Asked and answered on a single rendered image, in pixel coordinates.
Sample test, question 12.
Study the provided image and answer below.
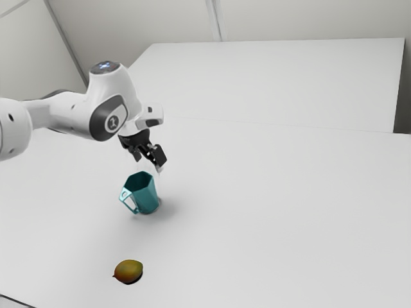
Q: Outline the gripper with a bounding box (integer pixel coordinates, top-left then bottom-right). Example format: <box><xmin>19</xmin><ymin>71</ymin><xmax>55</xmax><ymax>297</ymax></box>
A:
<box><xmin>118</xmin><ymin>128</ymin><xmax>168</xmax><ymax>167</ymax></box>

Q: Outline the teal faceted mug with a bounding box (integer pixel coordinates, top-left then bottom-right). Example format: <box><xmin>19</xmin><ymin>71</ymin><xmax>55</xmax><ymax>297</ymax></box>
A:
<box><xmin>119</xmin><ymin>171</ymin><xmax>161</xmax><ymax>215</ymax></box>

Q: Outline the orange green mango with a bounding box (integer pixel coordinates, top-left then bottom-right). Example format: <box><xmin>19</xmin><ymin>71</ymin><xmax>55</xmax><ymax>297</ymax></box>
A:
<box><xmin>112</xmin><ymin>259</ymin><xmax>144</xmax><ymax>284</ymax></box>

